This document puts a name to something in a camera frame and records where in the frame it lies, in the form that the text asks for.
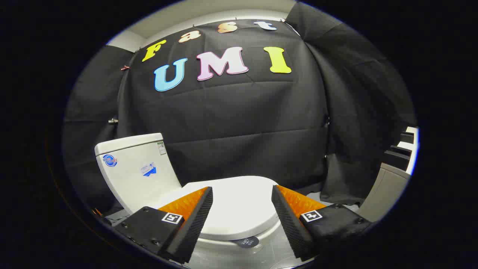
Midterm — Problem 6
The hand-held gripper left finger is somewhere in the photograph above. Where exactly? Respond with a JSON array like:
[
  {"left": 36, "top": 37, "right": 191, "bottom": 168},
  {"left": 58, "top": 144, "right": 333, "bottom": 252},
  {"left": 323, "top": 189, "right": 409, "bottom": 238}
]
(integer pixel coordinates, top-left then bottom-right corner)
[{"left": 114, "top": 186, "right": 214, "bottom": 264}]

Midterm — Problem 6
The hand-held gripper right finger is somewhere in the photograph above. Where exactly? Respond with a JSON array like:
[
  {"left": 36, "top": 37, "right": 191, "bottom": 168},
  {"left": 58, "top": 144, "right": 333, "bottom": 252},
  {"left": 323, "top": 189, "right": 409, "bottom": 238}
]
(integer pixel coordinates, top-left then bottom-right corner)
[{"left": 271, "top": 185, "right": 374, "bottom": 262}]

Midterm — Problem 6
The white toilet lid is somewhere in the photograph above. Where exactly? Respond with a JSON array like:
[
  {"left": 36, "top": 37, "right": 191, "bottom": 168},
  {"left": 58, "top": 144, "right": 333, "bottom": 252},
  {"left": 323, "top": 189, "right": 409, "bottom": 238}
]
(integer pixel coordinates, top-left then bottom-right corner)
[{"left": 161, "top": 176, "right": 281, "bottom": 241}]

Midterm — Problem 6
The black lid pull tab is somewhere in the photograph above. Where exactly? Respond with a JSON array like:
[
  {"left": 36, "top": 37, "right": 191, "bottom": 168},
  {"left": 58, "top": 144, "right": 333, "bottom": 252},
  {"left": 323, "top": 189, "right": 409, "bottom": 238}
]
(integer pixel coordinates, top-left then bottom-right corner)
[{"left": 232, "top": 236, "right": 260, "bottom": 248}]

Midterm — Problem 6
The white toilet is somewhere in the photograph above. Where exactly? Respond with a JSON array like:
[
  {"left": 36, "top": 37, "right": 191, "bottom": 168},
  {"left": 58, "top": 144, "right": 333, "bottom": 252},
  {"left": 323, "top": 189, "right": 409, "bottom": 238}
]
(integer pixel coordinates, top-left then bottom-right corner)
[{"left": 94, "top": 133, "right": 299, "bottom": 269}]

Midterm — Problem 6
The white toilet tank cover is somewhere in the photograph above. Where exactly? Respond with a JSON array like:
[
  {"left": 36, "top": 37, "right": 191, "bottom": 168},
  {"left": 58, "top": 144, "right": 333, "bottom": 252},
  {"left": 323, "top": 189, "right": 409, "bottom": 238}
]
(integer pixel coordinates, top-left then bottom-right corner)
[{"left": 94, "top": 133, "right": 165, "bottom": 157}]

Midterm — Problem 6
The grey cabinet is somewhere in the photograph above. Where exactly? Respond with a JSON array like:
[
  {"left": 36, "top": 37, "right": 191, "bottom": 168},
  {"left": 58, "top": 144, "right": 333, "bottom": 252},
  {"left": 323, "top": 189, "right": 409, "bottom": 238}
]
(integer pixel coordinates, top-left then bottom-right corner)
[{"left": 357, "top": 163, "right": 411, "bottom": 223}]

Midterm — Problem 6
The black backdrop cloth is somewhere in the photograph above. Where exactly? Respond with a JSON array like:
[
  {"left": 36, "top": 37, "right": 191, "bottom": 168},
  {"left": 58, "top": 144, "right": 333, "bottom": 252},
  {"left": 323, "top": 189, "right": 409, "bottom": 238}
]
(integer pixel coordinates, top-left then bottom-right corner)
[{"left": 63, "top": 2, "right": 417, "bottom": 217}]

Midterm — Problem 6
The white panel with black slots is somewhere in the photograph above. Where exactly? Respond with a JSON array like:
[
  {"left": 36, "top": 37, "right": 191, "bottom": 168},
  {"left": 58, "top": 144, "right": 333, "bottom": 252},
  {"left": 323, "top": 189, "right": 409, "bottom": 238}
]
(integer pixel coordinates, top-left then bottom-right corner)
[{"left": 385, "top": 126, "right": 419, "bottom": 175}]

